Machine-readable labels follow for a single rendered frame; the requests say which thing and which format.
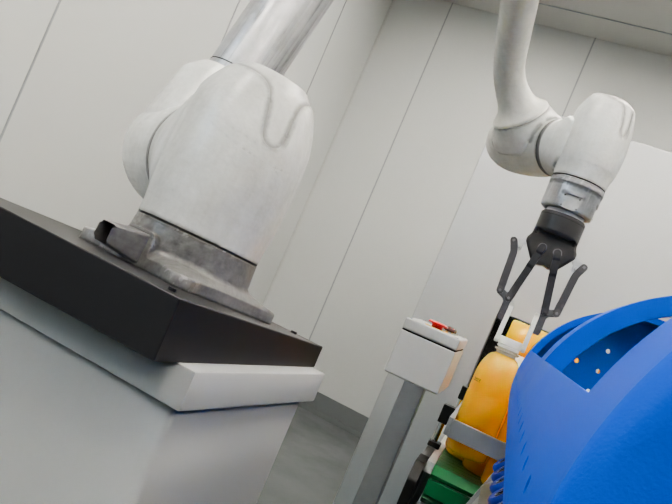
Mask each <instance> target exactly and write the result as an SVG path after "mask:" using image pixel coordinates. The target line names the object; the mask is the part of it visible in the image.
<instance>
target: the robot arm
mask: <svg viewBox="0 0 672 504"><path fill-rule="evenodd" d="M333 1H334V0H250V2H249V3H248V5H247V6H246V7H245V9H244V10H243V12H242V13H241V15H240V16H239V18H238V19H237V20H236V22H235V23H234V25H233V26H232V28H231V29H230V31H229V32H228V33H227V35H226V36H225V38H224V39H223V41H222V42H221V43H220V45H219V46H218V48H217V49H216V51H215V52H214V54H213V55H212V56H211V58H210V59H209V60H207V59H205V60H199V61H194V62H190V63H187V64H184V65H183V66H182V67H181V68H180V69H179V70H178V72H177V73H176V74H175V75H174V76H173V78H172V79H171V80H170V81H169V82H168V84H167V85H166V86H165V87H164V88H163V89H162V91H161V92H160V93H159V94H158V95H157V96H156V97H155V99H154V100H153V101H152V102H151V103H150V104H149V105H148V106H147V107H146V109H145V112H143V113H142V114H140V115H139V116H138V117H137V118H136V119H135V120H134V121H133V122H132V123H131V125H130V126H129V128H128V130H127V132H126V134H125V137H124V141H123V148H122V159H123V166H124V169H125V172H126V175H127V177H128V179H129V181H130V183H131V185H132V186H133V188H134V189H135V191H136V192H137V193H138V194H139V195H140V196H141V197H142V198H143V201H142V203H141V205H140V207H139V209H138V210H140V211H137V213H136V215H135V216H134V218H133V219H132V221H131V223H130V224H129V225H124V224H120V223H116V222H112V221H108V220H103V221H101V222H99V224H98V226H97V228H92V227H88V226H85V227H84V228H83V230H82V232H81V234H80V236H79V237H81V238H82V239H84V240H86V241H88V242H90V243H92V244H94V245H96V246H98V247H100V248H102V249H104V250H106V251H108V252H110V253H112V254H114V255H116V256H117V257H119V258H121V259H123V260H125V261H127V262H129V263H131V264H133V265H135V266H136V267H138V268H140V269H142V270H144V271H146V272H148V273H150V274H152V275H153V276H155V277H157V278H159V279H160V280H162V281H164V282H166V283H168V284H170V285H172V286H174V287H176V288H178V289H180V290H183V291H185V292H187V293H190V294H193V295H196V296H199V297H202V298H204V299H207V300H209V301H212V302H214V303H217V304H219V305H222V306H224V307H227V308H229V309H232V310H235V311H237V312H240V313H242V314H245V315H247V316H250V317H252V318H255V319H257V320H259V321H262V322H264V323H266V324H269V325H270V324H271V322H272V320H273V318H274V313H273V312H271V311H270V310H269V309H267V308H266V307H265V306H263V305H262V304H261V303H259V302H258V301H257V300H256V299H255V298H253V297H252V296H251V295H250V294H249V292H248V288H249V286H250V283H251V281H252V278H253V275H254V273H255V270H256V266H257V265H258V263H259V261H260V259H261V258H262V256H263V254H264V252H265V250H266V249H267V247H268V246H269V244H270V242H271V241H272V239H273V237H274V236H275V234H276V232H277V230H278V228H279V226H280V224H281V222H282V221H283V218H284V216H285V214H286V212H287V210H288V208H289V206H290V204H291V202H292V200H293V197H294V195H295V193H296V191H297V189H298V186H299V184H300V181H301V179H302V177H303V174H304V172H305V169H306V166H307V164H308V161H309V158H310V153H311V148H312V141H313V126H314V121H313V111H312V108H311V107H310V104H309V99H308V96H307V95H306V93H305V92H304V91H303V90H302V89H301V88H300V87H298V86H297V85H296V84H294V83H293V82H292V81H290V80H289V79H287V78H286V77H284V76H283V75H284V74H285V72H286V71H287V69H288V68H289V67H290V65H291V64H292V62H293V61H294V59H295V58H296V56H297V55H298V53H299V52H300V50H301V49H302V47H303V46H304V44H305V43H306V41H307V40H308V38H309V37H310V35H311V34H312V32H313V31H314V29H315V28H316V26H317V25H318V23H319V22H320V20H321V19H322V17H323V16H324V14H325V13H326V12H327V10H328V9H329V7H330V6H331V4H332V3H333ZM538 3H539V0H501V1H500V9H499V17H498V26H497V34H496V43H495V52H494V62H493V78H494V87H495V93H496V98H497V103H498V113H497V115H496V117H495V119H494V120H493V126H492V128H491V129H490V131H489V133H488V135H487V139H486V149H487V152H488V154H489V156H490V158H491V159H492V160H493V161H494V162H495V163H496V164H497V165H498V166H500V167H501V168H503V169H505V170H507V171H510V172H512V173H516V174H520V175H525V176H531V177H543V178H544V177H551V178H550V180H549V184H548V186H547V188H546V191H545V193H544V195H543V198H542V200H541V205H542V206H543V207H544V208H545V209H544V210H542V211H541V213H540V216H539V218H538V220H537V223H536V225H535V227H534V230H533V232H532V233H531V234H530V235H528V236H527V238H516V237H511V239H510V253H509V255H508V258H507V261H506V264H505V267H504V269H503V272H502V275H501V278H500V280H499V283H498V286H497V289H496V291H497V293H498V294H499V295H500V296H501V297H502V298H503V303H502V305H501V307H500V309H499V311H498V314H497V318H498V319H500V320H502V322H501V324H500V326H499V329H498V331H497V333H496V335H495V337H494V341H496V342H497V341H498V340H499V338H500V336H501V334H502V332H503V329H504V327H505V325H506V323H507V321H508V318H509V316H510V314H511V312H512V310H513V307H514V305H515V304H514V303H513V302H511V301H512V300H513V298H514V297H515V295H516V294H517V292H518V291H519V289H520V288H521V286H522V285H523V283H524V282H525V280H526V279H527V277H528V276H529V274H530V273H531V271H532V270H533V268H534V267H535V265H537V266H543V267H544V268H546V269H547V270H549V274H548V279H547V283H546V288H545V293H544V297H543V302H542V307H541V311H540V314H539V313H535V315H534V317H533V320H532V322H531V325H530V327H529V330H528V332H527V335H526V337H525V340H524V342H523V345H522V348H521V350H520V352H521V353H525V351H526V348H527V346H528V343H529V341H530V338H531V336H532V333H533V334H535V335H539V334H540V333H541V330H542V328H543V325H544V323H545V321H546V319H547V318H548V317H555V318H556V317H559V316H560V314H561V312H562V310H563V308H564V306H565V304H566V302H567V300H568V298H569V296H570V294H571V292H572V290H573V288H574V286H575V284H576V282H577V280H578V278H579V277H580V276H581V275H582V274H583V273H584V272H585V271H587V269H588V266H587V265H586V264H583V263H582V262H581V261H580V260H579V259H577V258H576V256H577V253H576V248H577V246H578V243H579V241H580V239H581V236H582V234H583V232H584V229H585V224H584V223H587V224H588V223H590V222H591V220H592V218H593V216H594V213H595V211H596V210H598V208H599V205H600V203H601V201H602V200H603V198H604V194H605V192H606V190H607V188H608V187H609V185H610V184H611V183H612V182H613V180H614V179H615V178H616V176H617V174H618V172H619V171H620V169H621V166H622V164H623V162H624V160H625V157H626V155H627V152H628V149H629V146H630V143H631V139H632V135H633V131H634V125H635V112H634V110H633V109H632V107H631V106H630V105H629V104H628V103H627V102H626V101H625V100H623V99H621V98H619V97H616V96H613V95H608V94H603V93H595V94H592V95H591V96H590V97H588V98H587V99H586V100H585V101H584V102H583V103H582V104H581V105H580V106H579V107H578V108H577V109H576V111H575V112H574V114H573V116H568V117H566V118H564V119H562V118H561V117H560V116H559V115H558V114H557V113H556V112H555V111H554V110H553V109H552V108H551V107H550V105H549V104H548V102H547V101H546V100H544V99H540V98H538V97H536V96H535V95H534V94H533V93H532V92H531V90H530V88H529V86H528V83H527V80H526V75H525V63H526V57H527V52H528V48H529V43H530V39H531V34H532V30H533V25H534V21H535V17H536V12H537V8H538ZM525 244H527V248H528V252H529V256H530V260H529V261H528V263H527V265H526V266H525V268H524V269H523V271H522V272H521V274H520V275H519V277H518V278H517V279H516V281H515V282H514V284H513V285H512V287H511V288H510V290H509V291H508V292H507V291H506V290H505V287H506V284H507V281H508V279H509V276H510V273H511V270H512V267H513V265H514V262H515V259H516V256H517V251H520V250H522V248H523V246H524V245H525ZM570 262H572V264H573V266H572V268H571V271H572V272H573V274H572V275H571V276H570V278H569V280H568V282H567V284H566V286H565V288H564V290H563V292H562V294H561V296H560V298H559V300H558V302H557V304H556V306H555V308H554V310H549V308H550V303H551V299H552V294H553V289H554V285H555V280H556V276H557V271H558V269H560V268H562V267H564V266H565V265H567V264H569V263H570ZM254 265H255V266H254Z"/></svg>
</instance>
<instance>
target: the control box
mask: <svg viewBox="0 0 672 504"><path fill-rule="evenodd" d="M425 322H426V321H425V320H421V319H415V318H410V317H406V319H405V321H404V324H403V326H402V327H403V328H402V330H401V331H400V333H399V336H398V338H397V340H396V343H395V345H394V347H393V350H392V352H391V354H390V357H389V359H388V361H387V364H386V366H385V369H384V370H385V371H386V372H388V373H390V374H392V375H395V376H397V377H399V378H401V379H403V380H405V381H408V382H410V383H412V384H414V385H416V386H418V387H421V388H423V389H425V390H427V391H429V392H431V393H434V394H436V395H437V394H439V393H440V392H442V391H443V390H444V389H445V388H447V387H448V386H449V384H450V381H451V379H452V377H453V374H454V372H455V370H456V367H457V365H458V362H459V360H460V358H461V355H462V353H463V349H464V348H465V346H466V344H467V341H468V340H467V339H466V338H464V337H460V336H458V335H457V334H454V333H451V332H449V331H447V330H444V329H442V330H439V329H437V328H435V327H432V326H431V325H432V324H431V325H430V323H428V322H426V323H425Z"/></svg>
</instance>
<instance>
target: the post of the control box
mask: <svg viewBox="0 0 672 504"><path fill-rule="evenodd" d="M425 392H426V390H425V389H423V388H421V387H418V386H416V385H414V384H412V383H410V382H408V381H405V380H404V382H403V384H402V387H401V389H400V392H399V394H398V396H397V399H396V401H395V403H394V406H393V408H392V410H391V413H390V415H389V417H388V420H387V422H386V425H385V427H384V429H383V432H382V434H381V436H380V439H379V441H378V443H377V446H376V448H375V450H374V453H373V455H372V458H371V460H370V462H369V465H368V467H367V469H366V472H365V474H364V476H363V479H362V481H361V483H360V486H359V488H358V491H357V493H356V495H355V498H354V500H353V502H352V504H378V503H379V500H380V498H381V496H382V493H383V491H384V488H385V486H386V484H387V481H388V479H389V477H390V474H391V472H392V470H393V467H394V465H395V463H396V460H397V458H398V455H399V453H400V451H401V448H402V446H403V444H404V441H405V439H406V437H407V434H408V432H409V429H410V427H411V425H412V422H413V420H414V418H415V415H416V413H417V411H418V408H419V406H420V403H421V401H422V399H423V396H424V394H425Z"/></svg>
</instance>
